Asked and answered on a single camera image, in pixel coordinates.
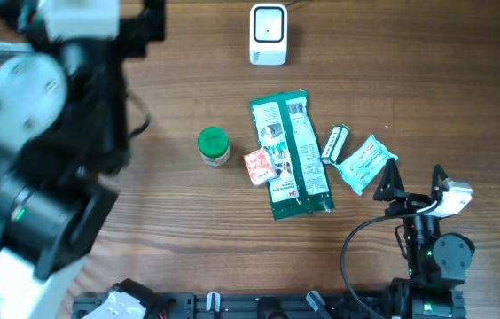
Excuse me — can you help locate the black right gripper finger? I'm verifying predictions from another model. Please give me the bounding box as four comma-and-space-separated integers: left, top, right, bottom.
373, 158, 406, 202
430, 164, 448, 199

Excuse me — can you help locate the teal wet wipes packet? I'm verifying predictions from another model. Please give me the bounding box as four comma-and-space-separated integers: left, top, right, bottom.
336, 135, 398, 195

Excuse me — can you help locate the green white small box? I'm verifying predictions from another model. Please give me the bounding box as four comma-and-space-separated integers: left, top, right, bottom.
320, 124, 350, 165

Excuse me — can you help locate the green 3M gloves packet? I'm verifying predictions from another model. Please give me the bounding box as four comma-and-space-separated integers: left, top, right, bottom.
250, 90, 335, 221

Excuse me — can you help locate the red snack packet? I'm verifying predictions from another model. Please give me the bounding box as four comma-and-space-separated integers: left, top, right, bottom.
244, 148, 277, 186

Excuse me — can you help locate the green lid jar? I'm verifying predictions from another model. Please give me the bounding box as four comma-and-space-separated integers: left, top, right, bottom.
197, 127, 230, 167

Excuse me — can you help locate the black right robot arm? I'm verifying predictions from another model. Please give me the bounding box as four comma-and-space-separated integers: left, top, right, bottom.
373, 159, 475, 319

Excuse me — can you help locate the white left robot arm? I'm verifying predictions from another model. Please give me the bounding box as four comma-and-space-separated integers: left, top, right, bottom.
0, 0, 166, 318

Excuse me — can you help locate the white barcode scanner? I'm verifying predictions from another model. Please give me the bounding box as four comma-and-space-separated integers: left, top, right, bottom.
249, 3, 288, 66

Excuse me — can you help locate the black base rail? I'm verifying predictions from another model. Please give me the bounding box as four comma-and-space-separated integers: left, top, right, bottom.
71, 290, 393, 319

